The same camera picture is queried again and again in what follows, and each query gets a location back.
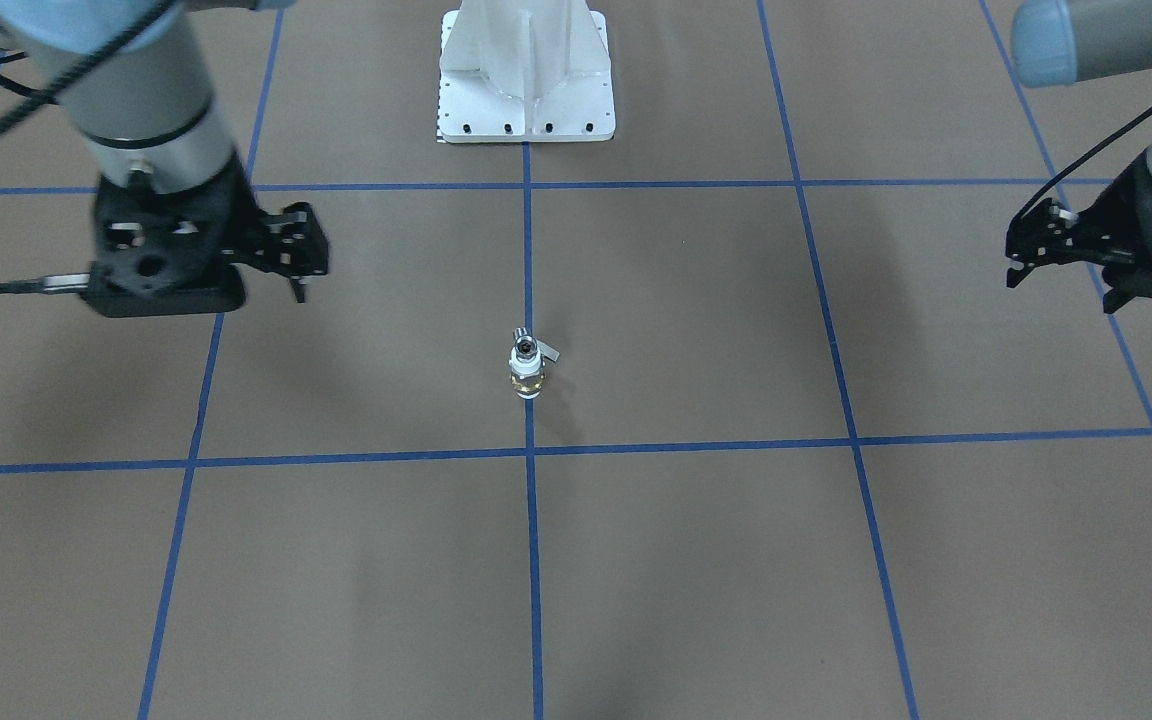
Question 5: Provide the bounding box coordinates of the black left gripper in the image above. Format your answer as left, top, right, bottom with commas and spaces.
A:
1005, 156, 1152, 314

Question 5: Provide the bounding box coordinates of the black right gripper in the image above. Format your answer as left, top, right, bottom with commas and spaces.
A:
91, 152, 332, 304

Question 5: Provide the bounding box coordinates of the white brass PPR valve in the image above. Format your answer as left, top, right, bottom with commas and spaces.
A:
508, 334, 561, 400

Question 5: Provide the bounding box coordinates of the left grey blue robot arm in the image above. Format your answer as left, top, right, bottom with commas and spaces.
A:
1005, 1, 1152, 314

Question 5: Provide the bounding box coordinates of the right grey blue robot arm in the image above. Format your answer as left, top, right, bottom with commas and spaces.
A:
0, 1, 329, 318

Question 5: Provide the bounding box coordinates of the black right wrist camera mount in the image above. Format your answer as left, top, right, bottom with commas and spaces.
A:
78, 222, 247, 318

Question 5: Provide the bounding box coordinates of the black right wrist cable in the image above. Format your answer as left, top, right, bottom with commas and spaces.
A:
0, 0, 182, 297

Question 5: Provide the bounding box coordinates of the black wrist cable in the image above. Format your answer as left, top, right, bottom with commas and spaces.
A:
1016, 55, 1152, 226
0, 0, 182, 297

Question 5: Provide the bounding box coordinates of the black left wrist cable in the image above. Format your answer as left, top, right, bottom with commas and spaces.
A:
1016, 55, 1152, 226

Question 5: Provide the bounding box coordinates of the white camera stand column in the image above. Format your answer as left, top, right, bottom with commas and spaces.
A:
435, 1, 617, 143

